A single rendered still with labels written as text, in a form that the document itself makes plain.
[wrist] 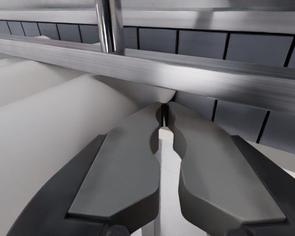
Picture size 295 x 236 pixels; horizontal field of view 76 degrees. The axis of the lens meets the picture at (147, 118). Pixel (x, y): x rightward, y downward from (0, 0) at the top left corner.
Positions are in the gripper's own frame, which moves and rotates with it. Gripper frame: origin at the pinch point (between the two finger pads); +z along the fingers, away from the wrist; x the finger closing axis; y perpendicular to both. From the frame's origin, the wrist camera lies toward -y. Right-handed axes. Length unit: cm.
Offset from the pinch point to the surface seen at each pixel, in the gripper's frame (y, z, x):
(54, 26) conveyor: -3.4, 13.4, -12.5
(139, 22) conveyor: -4.1, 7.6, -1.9
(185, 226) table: 31.0, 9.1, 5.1
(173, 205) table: 26.5, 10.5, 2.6
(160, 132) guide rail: 3.8, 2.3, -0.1
